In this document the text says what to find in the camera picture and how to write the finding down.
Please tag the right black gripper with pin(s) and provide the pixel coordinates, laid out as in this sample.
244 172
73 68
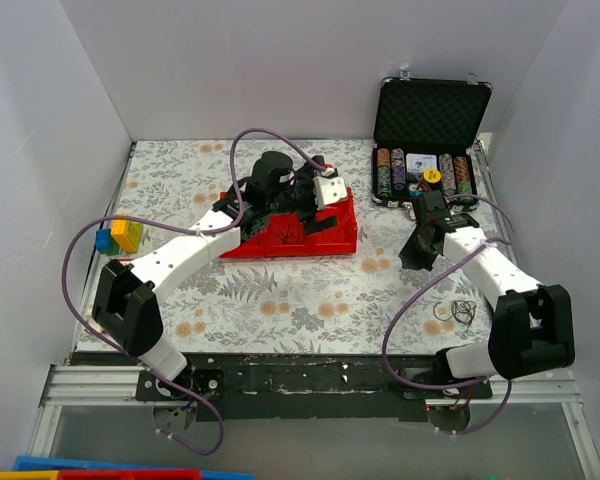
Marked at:
427 204

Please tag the yellow dealer chip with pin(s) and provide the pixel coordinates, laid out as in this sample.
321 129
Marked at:
432 176

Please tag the playing card deck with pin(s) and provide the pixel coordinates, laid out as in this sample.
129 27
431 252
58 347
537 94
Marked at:
419 163

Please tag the blue toy brick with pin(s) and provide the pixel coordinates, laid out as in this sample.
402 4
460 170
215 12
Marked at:
105 243

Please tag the red three-compartment tray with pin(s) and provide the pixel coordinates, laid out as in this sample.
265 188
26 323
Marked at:
285 236

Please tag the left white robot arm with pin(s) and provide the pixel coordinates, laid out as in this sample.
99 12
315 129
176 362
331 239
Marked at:
128 296

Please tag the red storage bin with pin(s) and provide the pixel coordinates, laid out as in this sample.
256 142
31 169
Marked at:
169 474

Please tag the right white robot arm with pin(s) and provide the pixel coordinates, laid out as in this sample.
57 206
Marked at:
531 327

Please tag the yellow storage bin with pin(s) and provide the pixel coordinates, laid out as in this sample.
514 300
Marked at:
29 475

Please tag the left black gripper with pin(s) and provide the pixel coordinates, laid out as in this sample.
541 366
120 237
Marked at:
307 198

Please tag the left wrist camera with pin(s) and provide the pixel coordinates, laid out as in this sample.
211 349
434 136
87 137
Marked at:
329 188

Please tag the blue storage bin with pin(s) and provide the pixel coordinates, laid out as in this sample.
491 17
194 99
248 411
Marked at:
33 463

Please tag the green toy brick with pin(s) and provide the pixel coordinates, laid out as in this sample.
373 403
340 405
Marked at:
137 235

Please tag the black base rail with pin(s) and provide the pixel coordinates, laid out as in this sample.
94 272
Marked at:
294 386

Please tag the black poker chip case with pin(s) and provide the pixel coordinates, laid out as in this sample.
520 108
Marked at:
426 116

